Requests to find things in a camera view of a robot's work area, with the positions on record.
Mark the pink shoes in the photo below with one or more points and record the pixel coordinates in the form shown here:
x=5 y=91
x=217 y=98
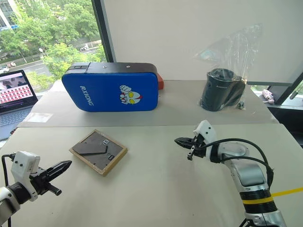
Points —
x=268 y=95

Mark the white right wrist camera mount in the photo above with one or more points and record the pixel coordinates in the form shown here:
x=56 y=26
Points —
x=206 y=132

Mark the small bag of screws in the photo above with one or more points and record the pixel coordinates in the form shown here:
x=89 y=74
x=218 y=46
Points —
x=241 y=104

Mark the orange block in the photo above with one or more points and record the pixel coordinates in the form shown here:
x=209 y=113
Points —
x=161 y=82

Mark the black cylindrical device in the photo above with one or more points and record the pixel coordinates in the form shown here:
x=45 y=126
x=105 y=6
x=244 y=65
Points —
x=217 y=92

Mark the dark window frame post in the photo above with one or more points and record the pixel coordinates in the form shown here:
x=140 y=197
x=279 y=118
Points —
x=104 y=30

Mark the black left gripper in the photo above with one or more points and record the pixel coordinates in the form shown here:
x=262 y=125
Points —
x=40 y=180

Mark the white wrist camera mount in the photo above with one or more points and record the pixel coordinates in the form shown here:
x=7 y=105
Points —
x=206 y=132
x=22 y=163

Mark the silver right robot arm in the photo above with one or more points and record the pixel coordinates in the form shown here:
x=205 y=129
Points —
x=251 y=175

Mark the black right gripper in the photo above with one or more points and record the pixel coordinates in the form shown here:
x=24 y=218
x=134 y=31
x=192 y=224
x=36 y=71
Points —
x=198 y=149

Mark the wooden picture frame face-down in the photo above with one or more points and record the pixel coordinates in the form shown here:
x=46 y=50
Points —
x=98 y=151

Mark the blue cartoon kick pad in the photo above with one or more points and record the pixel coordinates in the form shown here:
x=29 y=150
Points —
x=111 y=92

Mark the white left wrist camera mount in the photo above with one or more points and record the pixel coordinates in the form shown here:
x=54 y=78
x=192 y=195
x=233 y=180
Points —
x=22 y=163

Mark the black cylinder in plastic bag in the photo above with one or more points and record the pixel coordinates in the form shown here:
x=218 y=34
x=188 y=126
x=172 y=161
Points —
x=239 y=47

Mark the window with handle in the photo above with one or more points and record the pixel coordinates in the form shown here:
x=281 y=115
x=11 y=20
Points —
x=284 y=87

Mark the open grey laptop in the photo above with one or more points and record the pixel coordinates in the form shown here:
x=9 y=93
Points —
x=14 y=104

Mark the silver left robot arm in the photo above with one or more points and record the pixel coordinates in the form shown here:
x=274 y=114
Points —
x=7 y=201

